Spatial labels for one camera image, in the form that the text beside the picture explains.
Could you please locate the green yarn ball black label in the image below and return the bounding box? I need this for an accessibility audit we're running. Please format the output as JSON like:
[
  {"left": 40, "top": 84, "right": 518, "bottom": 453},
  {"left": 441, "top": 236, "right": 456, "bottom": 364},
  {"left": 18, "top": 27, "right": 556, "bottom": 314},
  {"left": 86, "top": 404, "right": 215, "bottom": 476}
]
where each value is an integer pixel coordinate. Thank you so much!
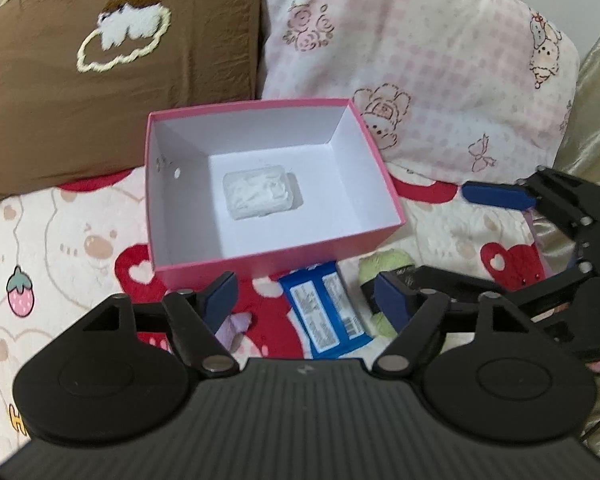
[{"left": 358, "top": 248, "right": 415, "bottom": 339}]

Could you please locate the purple plush toy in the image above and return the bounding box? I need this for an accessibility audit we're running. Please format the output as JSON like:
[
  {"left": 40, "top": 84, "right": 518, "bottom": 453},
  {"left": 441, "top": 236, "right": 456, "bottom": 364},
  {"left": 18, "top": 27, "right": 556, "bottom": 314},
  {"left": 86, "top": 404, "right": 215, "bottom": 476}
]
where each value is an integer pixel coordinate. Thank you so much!
[{"left": 215, "top": 312, "right": 252, "bottom": 352}]

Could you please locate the beige satin curtain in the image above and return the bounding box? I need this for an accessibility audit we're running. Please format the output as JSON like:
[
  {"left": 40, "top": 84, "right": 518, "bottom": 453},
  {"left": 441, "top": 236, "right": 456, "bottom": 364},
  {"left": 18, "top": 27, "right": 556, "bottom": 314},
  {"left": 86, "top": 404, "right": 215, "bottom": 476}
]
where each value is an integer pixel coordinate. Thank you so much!
[{"left": 554, "top": 38, "right": 600, "bottom": 184}]

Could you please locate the blue wet wipes pack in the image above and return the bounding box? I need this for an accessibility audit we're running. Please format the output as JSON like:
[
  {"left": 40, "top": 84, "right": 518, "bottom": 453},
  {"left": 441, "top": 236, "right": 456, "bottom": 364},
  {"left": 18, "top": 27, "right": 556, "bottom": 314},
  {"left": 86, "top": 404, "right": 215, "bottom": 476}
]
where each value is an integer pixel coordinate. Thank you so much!
[{"left": 278, "top": 261, "right": 372, "bottom": 360}]

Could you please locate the pink checkered cartoon pillow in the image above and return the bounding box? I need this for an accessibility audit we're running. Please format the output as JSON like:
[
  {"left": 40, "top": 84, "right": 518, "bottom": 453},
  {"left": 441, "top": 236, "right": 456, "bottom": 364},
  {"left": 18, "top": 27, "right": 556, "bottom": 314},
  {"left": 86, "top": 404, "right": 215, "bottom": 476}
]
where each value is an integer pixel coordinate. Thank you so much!
[{"left": 260, "top": 0, "right": 579, "bottom": 183}]

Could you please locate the pink cardboard box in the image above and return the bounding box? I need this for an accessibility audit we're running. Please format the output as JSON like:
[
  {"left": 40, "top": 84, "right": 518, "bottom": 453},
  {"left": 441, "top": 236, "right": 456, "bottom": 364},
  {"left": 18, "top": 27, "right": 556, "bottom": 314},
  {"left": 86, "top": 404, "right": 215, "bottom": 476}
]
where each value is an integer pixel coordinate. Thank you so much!
[{"left": 145, "top": 99, "right": 405, "bottom": 289}]

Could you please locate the white plastic packet in box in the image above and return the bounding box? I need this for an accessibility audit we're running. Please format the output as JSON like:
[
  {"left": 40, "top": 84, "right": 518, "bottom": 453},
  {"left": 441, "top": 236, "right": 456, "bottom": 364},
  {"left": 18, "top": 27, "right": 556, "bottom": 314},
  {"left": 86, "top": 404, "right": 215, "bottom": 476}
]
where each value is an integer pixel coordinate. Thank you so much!
[{"left": 222, "top": 166, "right": 303, "bottom": 220}]

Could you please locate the bear print red white blanket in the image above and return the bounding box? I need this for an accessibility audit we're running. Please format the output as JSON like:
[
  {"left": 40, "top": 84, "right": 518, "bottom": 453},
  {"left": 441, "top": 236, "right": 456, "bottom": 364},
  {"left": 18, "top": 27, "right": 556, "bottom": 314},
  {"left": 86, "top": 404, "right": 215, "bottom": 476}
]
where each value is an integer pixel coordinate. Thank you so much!
[{"left": 0, "top": 166, "right": 572, "bottom": 463}]

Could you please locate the brown embroidered pillow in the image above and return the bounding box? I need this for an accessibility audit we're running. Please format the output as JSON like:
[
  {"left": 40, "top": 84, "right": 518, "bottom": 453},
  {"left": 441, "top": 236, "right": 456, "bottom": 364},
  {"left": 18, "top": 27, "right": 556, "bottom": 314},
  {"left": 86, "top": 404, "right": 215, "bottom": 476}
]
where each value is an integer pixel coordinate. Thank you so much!
[{"left": 0, "top": 0, "right": 260, "bottom": 200}]

